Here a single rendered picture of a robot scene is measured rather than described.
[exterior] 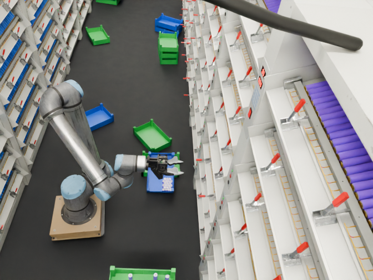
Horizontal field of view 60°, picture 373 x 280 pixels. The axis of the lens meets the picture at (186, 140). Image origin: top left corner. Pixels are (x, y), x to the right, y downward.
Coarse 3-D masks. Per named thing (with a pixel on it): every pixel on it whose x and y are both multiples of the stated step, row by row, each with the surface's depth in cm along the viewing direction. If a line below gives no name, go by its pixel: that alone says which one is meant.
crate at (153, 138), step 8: (152, 120) 288; (136, 128) 283; (144, 128) 290; (152, 128) 291; (136, 136) 282; (144, 136) 284; (152, 136) 285; (160, 136) 286; (144, 144) 275; (152, 144) 278; (160, 144) 279; (168, 144) 276; (152, 152) 269
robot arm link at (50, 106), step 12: (48, 96) 168; (48, 108) 166; (60, 108) 170; (48, 120) 169; (60, 120) 169; (60, 132) 169; (72, 132) 171; (72, 144) 170; (84, 144) 174; (84, 156) 171; (84, 168) 172; (96, 168) 173; (96, 180) 172; (108, 180) 175; (96, 192) 173; (108, 192) 173
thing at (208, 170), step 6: (204, 138) 209; (204, 144) 212; (204, 150) 209; (204, 156) 205; (210, 156) 204; (210, 168) 197; (210, 174) 194; (210, 180) 192; (210, 186) 189; (210, 192) 186; (210, 204) 180; (210, 210) 178; (210, 216) 176; (210, 222) 168
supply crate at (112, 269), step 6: (114, 270) 148; (120, 270) 151; (126, 270) 151; (132, 270) 151; (138, 270) 151; (144, 270) 151; (150, 270) 151; (156, 270) 151; (162, 270) 151; (168, 270) 152; (174, 270) 150; (114, 276) 152; (120, 276) 153; (126, 276) 153; (132, 276) 153; (138, 276) 153; (144, 276) 154; (150, 276) 154; (162, 276) 155; (174, 276) 150
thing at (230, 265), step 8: (224, 224) 150; (224, 232) 147; (224, 240) 145; (232, 240) 144; (224, 248) 142; (232, 248) 141; (224, 256) 140; (232, 256) 136; (224, 264) 138; (232, 264) 137; (232, 272) 135
